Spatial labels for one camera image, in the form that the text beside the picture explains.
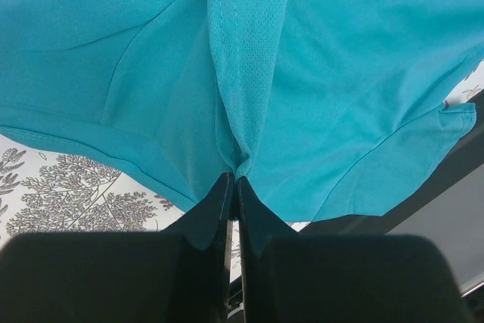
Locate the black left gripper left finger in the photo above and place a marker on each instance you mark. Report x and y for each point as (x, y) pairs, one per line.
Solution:
(180, 274)

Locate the floral patterned table mat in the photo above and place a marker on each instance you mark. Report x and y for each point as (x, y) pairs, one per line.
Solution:
(330, 148)

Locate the teal t shirt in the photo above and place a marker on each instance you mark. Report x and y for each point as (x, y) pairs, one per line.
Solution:
(108, 61)

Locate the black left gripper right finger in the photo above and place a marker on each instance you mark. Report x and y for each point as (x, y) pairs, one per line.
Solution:
(288, 276)

